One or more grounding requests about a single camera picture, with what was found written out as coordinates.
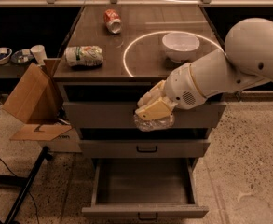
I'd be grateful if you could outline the middle grey drawer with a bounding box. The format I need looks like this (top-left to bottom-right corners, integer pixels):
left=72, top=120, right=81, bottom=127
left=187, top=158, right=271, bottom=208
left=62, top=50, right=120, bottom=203
left=79, top=139, right=210, bottom=158

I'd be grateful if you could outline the open cardboard box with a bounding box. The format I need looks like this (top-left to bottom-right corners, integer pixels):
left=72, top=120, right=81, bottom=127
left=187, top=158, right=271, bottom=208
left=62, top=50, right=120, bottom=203
left=3, top=59, right=81, bottom=153

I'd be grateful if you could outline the clear plastic water bottle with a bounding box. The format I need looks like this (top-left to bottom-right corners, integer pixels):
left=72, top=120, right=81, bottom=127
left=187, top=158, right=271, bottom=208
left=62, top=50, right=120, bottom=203
left=134, top=114, right=175, bottom=132

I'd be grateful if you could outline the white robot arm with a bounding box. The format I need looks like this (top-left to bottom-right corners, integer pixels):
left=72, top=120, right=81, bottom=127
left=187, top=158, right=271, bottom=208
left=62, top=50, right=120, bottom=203
left=136, top=18, right=273, bottom=120

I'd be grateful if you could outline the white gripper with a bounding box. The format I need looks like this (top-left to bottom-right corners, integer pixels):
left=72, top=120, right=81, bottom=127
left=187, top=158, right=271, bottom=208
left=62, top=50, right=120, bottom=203
left=135, top=63, right=207, bottom=121

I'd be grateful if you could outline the bottom grey drawer open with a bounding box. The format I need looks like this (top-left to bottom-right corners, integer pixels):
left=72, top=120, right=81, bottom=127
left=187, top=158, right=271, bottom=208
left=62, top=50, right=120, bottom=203
left=82, top=158, right=208, bottom=222

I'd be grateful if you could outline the grey drawer cabinet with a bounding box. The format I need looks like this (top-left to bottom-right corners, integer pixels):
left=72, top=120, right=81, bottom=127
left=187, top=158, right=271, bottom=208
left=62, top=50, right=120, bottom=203
left=52, top=4, right=239, bottom=161

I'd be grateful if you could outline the red crushed soda can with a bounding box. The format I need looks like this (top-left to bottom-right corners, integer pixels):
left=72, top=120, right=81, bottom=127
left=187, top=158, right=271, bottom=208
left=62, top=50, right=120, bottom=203
left=103, top=9, right=122, bottom=34

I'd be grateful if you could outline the black floor cable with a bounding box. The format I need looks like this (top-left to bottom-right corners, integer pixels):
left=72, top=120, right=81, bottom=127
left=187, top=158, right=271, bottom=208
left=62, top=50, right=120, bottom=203
left=0, top=140, right=41, bottom=224

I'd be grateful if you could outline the green white crushed can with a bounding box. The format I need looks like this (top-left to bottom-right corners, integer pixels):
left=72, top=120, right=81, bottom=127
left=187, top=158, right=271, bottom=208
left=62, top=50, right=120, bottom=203
left=64, top=46, right=103, bottom=67

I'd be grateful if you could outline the black stand leg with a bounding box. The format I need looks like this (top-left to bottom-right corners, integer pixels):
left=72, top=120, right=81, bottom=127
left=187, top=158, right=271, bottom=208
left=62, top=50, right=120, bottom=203
left=0, top=147, right=52, bottom=224

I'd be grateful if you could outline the top grey drawer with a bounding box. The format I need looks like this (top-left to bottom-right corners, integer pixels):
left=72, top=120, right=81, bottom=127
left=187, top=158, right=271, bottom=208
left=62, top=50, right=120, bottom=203
left=63, top=102, right=226, bottom=129

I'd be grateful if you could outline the white paper cup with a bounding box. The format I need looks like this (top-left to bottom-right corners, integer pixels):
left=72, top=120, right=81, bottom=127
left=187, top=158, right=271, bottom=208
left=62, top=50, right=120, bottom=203
left=31, top=45, right=47, bottom=64

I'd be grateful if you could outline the white ceramic bowl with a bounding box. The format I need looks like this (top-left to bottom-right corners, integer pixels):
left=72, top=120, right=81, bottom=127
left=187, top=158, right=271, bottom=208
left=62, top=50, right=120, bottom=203
left=162, top=32, right=200, bottom=63

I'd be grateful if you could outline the blue plate with wrapper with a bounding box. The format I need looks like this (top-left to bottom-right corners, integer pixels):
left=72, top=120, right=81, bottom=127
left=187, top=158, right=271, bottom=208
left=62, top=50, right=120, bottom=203
left=11, top=49, right=34, bottom=65

